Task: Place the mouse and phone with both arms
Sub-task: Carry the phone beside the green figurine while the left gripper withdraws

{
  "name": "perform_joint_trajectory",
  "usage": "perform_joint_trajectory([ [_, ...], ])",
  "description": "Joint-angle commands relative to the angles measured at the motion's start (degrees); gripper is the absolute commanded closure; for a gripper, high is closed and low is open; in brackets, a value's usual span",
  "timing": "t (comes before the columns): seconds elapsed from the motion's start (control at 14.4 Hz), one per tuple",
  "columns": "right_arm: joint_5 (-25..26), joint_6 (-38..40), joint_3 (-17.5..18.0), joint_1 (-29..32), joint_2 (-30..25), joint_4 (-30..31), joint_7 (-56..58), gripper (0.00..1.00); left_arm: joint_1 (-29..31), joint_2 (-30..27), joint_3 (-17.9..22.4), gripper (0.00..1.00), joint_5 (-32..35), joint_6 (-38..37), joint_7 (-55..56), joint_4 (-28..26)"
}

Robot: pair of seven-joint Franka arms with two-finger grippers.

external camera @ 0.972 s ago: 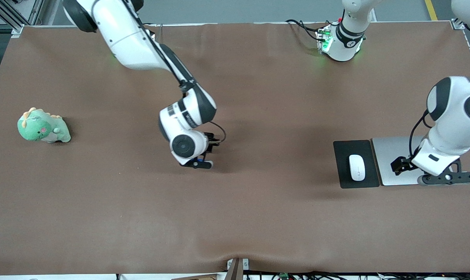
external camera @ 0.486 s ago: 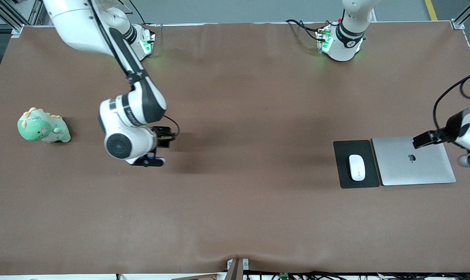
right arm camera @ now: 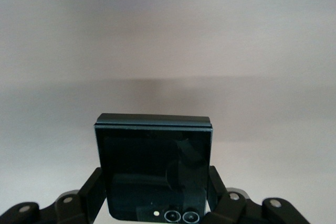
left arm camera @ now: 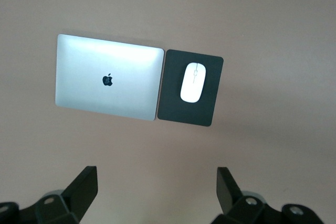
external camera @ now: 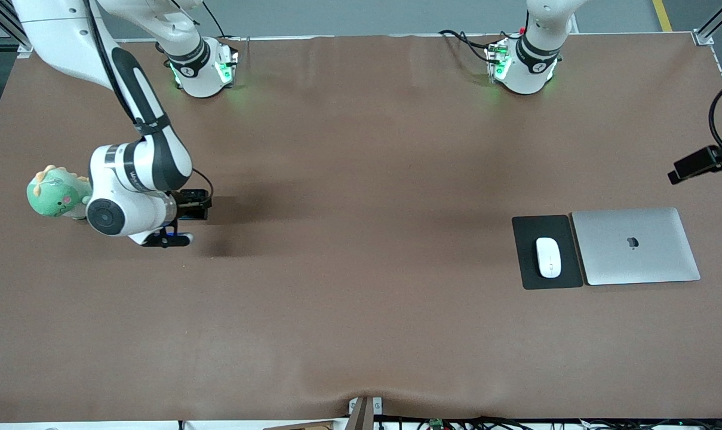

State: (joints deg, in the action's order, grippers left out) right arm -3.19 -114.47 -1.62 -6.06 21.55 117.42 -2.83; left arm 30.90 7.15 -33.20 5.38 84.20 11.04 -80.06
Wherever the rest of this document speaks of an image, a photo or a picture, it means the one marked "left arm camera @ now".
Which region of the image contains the black mouse pad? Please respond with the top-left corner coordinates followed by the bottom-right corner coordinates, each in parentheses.
top-left (157, 49), bottom-right (224, 127)

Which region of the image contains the silver closed laptop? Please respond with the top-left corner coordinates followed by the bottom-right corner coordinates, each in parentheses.
top-left (55, 34), bottom-right (165, 122)

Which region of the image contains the brown table cover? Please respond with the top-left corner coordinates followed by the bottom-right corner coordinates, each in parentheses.
top-left (0, 0), bottom-right (336, 224)

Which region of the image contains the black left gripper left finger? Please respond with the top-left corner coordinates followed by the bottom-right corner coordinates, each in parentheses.
top-left (0, 165), bottom-right (98, 224)

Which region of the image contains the white computer mouse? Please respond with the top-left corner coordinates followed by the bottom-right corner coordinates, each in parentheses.
top-left (180, 62), bottom-right (206, 103)

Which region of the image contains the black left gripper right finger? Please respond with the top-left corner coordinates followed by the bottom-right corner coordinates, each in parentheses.
top-left (212, 167), bottom-right (323, 224)

